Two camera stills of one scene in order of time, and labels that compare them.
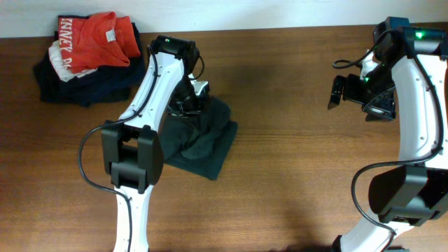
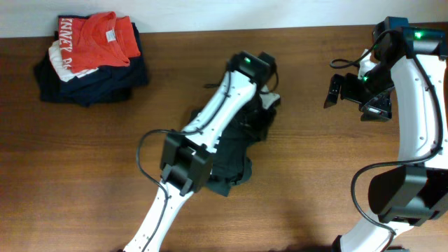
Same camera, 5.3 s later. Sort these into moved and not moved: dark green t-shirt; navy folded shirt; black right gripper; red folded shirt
Moved: dark green t-shirt
Not moved: black right gripper; red folded shirt; navy folded shirt
